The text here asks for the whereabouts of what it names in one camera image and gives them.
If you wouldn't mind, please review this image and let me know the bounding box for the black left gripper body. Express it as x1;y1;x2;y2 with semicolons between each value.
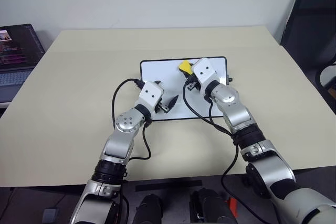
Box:
155;95;170;114

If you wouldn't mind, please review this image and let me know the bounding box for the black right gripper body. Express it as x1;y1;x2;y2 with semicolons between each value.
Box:
184;74;202;92

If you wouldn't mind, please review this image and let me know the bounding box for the yellow block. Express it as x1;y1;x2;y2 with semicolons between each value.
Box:
178;60;194;77

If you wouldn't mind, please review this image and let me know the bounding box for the dark rounded shape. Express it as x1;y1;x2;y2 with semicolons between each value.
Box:
134;193;165;224
189;187;238;224

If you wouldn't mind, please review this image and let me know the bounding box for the red tag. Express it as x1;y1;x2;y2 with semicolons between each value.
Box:
226;197;239;219

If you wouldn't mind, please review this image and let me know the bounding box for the black office chair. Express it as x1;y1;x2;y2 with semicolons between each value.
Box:
280;0;336;83

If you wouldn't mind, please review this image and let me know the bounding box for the white and black chair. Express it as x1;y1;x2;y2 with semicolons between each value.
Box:
314;60;336;97

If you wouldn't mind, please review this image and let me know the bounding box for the open dark laptop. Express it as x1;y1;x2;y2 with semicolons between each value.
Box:
0;23;46;104

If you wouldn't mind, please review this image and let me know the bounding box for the whiteboard with black frame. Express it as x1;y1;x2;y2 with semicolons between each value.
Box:
139;56;229;122

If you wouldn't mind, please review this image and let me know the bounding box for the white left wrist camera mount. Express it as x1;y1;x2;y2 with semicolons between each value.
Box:
134;81;165;111

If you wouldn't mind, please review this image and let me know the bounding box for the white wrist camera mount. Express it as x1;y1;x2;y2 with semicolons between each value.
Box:
192;57;220;97
134;81;165;111

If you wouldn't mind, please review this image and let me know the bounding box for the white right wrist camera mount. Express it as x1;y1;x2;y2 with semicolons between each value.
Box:
192;57;220;97

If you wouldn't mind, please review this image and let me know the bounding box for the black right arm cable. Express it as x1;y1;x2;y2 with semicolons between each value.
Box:
182;83;266;224

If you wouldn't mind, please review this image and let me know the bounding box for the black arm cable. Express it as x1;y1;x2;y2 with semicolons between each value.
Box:
111;78;152;161
182;83;266;224

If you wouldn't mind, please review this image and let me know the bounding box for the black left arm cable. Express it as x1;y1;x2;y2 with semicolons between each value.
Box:
111;78;152;161

